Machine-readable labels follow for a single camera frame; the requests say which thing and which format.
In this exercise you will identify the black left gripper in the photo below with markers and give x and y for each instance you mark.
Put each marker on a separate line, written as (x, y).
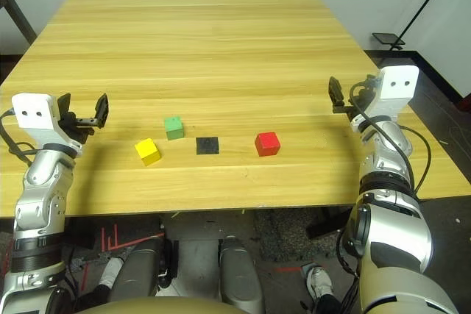
(79, 128)

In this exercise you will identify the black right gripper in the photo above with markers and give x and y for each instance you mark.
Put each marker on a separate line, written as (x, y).
(362, 99)

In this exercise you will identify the green wooden block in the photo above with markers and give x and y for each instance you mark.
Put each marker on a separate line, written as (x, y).
(173, 128)

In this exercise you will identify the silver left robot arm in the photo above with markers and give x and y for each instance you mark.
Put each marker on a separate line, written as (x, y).
(40, 189)

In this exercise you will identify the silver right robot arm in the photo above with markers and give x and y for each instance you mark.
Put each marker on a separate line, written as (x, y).
(390, 240)

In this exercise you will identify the black flat stand plate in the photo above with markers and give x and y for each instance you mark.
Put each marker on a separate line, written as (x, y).
(388, 39)

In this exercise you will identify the yellow wooden block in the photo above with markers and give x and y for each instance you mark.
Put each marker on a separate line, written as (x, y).
(148, 152)

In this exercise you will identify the red wooden block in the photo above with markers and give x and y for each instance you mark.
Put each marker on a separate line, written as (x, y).
(267, 144)

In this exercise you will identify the black stand pole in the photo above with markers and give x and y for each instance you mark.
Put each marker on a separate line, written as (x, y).
(423, 3)

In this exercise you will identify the black square marker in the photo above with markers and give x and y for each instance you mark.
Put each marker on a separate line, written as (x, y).
(207, 145)

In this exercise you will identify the grey left robot thigh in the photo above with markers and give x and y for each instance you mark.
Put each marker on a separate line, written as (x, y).
(138, 270)

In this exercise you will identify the grey robot thigh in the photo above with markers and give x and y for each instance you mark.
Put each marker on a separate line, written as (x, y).
(239, 273)
(138, 270)

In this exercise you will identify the olive robot torso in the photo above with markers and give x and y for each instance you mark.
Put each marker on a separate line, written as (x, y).
(154, 308)

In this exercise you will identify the grey right robot thigh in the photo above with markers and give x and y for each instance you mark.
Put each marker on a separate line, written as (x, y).
(239, 273)

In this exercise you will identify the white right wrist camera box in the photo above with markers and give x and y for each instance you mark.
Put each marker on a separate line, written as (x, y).
(399, 82)

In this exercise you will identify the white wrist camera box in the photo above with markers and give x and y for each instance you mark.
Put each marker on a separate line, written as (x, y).
(35, 111)
(399, 82)

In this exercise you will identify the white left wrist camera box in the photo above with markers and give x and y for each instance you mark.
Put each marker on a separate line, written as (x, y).
(35, 111)

